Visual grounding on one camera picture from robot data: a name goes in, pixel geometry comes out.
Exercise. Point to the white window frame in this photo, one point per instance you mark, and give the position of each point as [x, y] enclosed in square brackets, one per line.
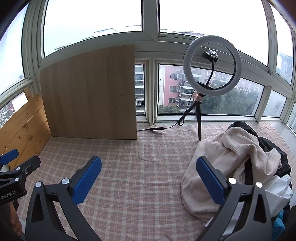
[150, 39]

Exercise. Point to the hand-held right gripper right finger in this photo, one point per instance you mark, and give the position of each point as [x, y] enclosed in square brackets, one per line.
[211, 183]

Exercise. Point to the black gooseneck phone holder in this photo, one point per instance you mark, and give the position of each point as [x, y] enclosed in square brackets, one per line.
[210, 54]

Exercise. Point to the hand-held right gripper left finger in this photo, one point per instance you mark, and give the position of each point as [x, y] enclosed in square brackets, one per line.
[86, 180]

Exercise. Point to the light wooden board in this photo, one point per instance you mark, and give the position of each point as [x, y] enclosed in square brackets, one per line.
[87, 92]

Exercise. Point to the cream knit sweater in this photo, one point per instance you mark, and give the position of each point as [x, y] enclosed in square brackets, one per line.
[231, 148]

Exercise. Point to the blue cloth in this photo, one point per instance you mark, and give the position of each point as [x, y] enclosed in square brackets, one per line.
[278, 226]

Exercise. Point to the pink plaid blanket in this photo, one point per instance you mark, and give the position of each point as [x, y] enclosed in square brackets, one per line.
[138, 173]

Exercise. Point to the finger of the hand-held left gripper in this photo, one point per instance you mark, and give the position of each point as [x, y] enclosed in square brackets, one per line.
[30, 165]
[9, 155]

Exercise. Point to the knotty pine wood panel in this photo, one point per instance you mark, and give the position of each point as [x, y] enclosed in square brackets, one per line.
[23, 129]

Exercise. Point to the white garment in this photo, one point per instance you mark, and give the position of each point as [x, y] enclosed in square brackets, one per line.
[279, 187]

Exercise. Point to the black tripod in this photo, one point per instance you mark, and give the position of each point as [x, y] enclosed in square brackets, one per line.
[199, 125]

